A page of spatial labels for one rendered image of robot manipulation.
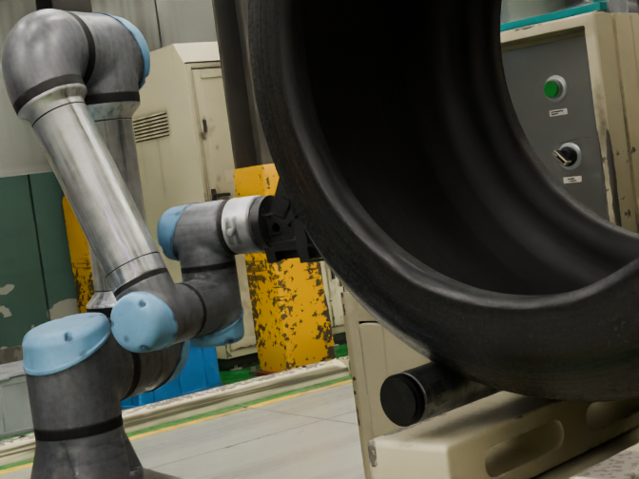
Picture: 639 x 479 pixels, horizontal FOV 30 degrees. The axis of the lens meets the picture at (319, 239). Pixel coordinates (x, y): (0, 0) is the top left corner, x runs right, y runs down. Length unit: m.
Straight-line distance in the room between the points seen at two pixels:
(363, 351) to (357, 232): 1.04
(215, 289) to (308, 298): 5.19
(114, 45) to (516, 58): 0.59
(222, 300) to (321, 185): 0.59
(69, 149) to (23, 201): 7.63
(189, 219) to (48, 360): 0.26
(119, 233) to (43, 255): 7.71
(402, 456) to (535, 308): 0.20
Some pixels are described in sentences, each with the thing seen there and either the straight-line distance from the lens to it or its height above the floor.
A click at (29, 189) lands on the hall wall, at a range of 9.19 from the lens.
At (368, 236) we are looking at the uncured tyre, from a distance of 0.98.
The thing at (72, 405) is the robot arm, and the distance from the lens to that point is 1.57.
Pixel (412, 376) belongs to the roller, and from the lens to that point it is 1.00.
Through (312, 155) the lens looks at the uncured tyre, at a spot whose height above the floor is 1.11.
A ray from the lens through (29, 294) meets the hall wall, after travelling 9.17.
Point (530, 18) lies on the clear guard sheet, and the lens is 1.78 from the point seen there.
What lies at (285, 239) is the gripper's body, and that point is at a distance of 1.54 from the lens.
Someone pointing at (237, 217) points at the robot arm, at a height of 1.06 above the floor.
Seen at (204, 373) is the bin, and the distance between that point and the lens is 6.67.
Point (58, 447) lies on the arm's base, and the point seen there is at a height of 0.80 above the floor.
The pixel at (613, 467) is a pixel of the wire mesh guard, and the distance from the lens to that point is 0.36.
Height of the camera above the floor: 1.09
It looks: 3 degrees down
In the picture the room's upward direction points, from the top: 8 degrees counter-clockwise
